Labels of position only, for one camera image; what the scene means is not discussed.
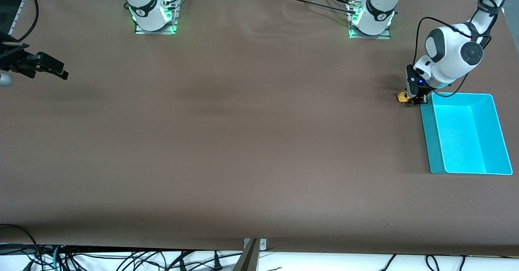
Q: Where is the cyan plastic bin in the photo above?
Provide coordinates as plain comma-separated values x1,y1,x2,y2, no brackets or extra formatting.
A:
419,92,513,176

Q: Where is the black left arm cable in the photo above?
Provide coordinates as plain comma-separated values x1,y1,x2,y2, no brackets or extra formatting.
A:
413,17,493,98

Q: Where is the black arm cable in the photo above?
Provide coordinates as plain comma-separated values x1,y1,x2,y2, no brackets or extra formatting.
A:
15,0,39,43
413,17,493,98

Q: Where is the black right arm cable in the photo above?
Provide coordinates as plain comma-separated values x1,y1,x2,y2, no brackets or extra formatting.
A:
15,0,39,43

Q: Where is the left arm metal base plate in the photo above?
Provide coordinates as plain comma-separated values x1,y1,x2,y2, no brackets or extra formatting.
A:
347,1,392,40

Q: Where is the long black table cable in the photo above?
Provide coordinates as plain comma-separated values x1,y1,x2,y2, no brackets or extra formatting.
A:
280,0,358,15

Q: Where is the black floor cable loop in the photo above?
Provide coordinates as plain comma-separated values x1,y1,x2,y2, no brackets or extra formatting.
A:
0,224,43,263

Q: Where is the metal table edge bracket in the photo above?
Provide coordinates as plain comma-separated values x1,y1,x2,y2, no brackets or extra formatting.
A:
243,238,268,250

